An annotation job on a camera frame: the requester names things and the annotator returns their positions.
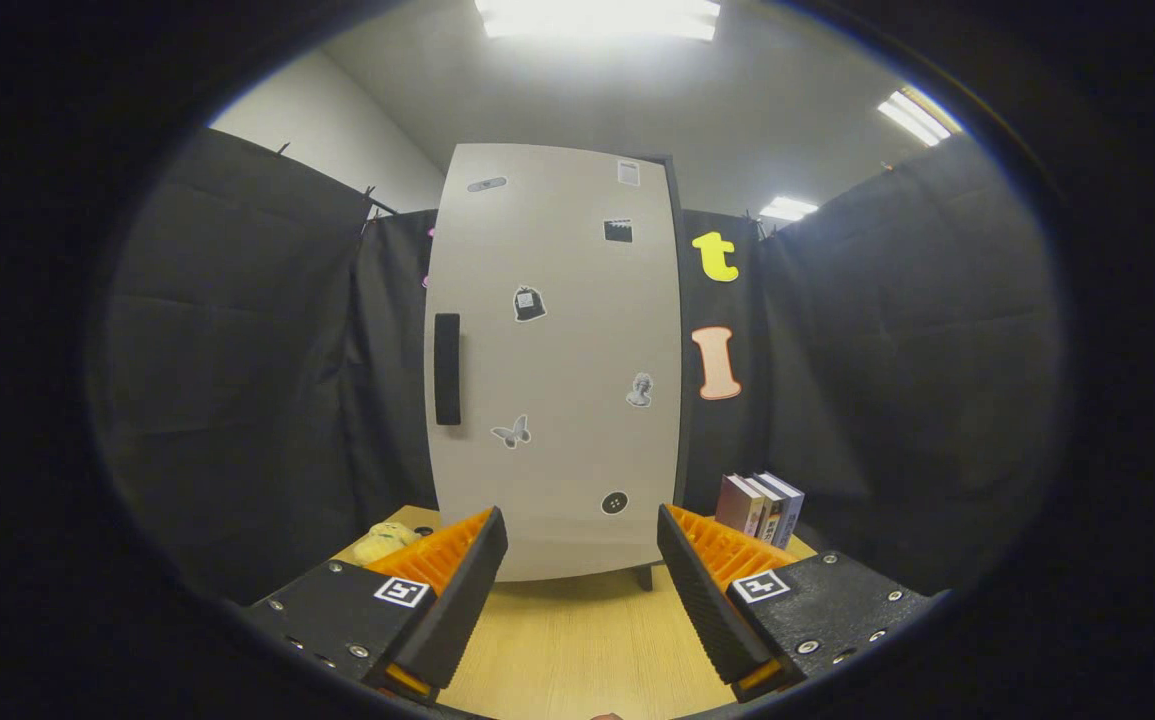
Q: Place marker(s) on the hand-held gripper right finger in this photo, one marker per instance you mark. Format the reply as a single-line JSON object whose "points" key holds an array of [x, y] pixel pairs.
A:
{"points": [[702, 600]]}

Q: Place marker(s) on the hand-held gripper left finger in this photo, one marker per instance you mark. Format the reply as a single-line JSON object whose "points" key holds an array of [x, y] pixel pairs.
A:
{"points": [[457, 600]]}

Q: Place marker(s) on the dark grey cabinet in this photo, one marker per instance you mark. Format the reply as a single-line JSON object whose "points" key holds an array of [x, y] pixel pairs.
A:
{"points": [[644, 578]]}

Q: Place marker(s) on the yellow plush toy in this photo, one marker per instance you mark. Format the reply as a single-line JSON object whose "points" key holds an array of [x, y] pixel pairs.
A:
{"points": [[384, 543]]}

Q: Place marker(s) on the pink-brown book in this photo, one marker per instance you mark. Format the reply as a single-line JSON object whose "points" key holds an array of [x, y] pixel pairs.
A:
{"points": [[735, 505]]}

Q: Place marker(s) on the white book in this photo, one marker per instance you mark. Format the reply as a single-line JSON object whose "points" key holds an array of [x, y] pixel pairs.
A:
{"points": [[769, 515]]}

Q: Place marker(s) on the blue-grey book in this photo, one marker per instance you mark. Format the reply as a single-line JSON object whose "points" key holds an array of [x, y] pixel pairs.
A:
{"points": [[792, 505]]}

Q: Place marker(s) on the black backdrop cloth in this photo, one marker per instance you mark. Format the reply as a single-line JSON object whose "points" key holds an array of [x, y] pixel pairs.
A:
{"points": [[237, 400]]}

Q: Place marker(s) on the small ceiling light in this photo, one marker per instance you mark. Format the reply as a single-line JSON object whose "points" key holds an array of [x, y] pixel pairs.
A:
{"points": [[789, 208]]}

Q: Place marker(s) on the twin strip ceiling light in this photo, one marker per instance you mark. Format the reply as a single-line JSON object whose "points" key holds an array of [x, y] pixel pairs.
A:
{"points": [[919, 117]]}

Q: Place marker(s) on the large ceiling light panel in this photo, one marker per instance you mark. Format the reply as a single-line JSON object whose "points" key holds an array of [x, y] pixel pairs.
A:
{"points": [[597, 18]]}

